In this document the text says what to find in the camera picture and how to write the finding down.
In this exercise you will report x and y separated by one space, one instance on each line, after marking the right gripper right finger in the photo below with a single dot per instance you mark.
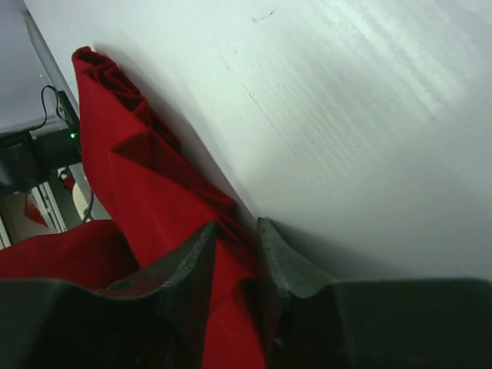
313 320

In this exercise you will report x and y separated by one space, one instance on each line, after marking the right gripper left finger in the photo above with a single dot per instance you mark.
154 318

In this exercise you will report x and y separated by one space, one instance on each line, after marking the red pleated skirt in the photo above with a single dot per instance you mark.
155 199

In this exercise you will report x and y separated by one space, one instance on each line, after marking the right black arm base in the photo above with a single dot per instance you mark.
27 160

